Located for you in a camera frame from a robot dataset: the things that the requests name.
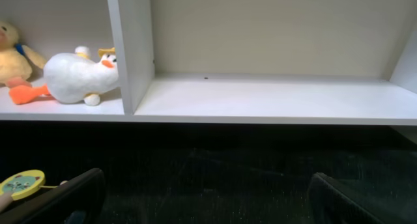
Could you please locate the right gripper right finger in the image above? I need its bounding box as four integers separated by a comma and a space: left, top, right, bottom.
306, 172, 417, 224

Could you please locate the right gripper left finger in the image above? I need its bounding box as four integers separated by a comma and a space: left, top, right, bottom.
0, 167, 107, 224

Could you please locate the yellow rattle drum toy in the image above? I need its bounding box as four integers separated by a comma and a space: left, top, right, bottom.
0, 169, 68, 214

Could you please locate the white plush goose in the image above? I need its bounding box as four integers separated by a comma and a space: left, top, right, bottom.
8, 46, 120, 107

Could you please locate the white shelf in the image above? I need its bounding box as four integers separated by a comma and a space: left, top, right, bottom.
0, 0, 417, 145

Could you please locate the yellow plush duck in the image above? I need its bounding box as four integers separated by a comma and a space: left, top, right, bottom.
0, 20, 48, 88

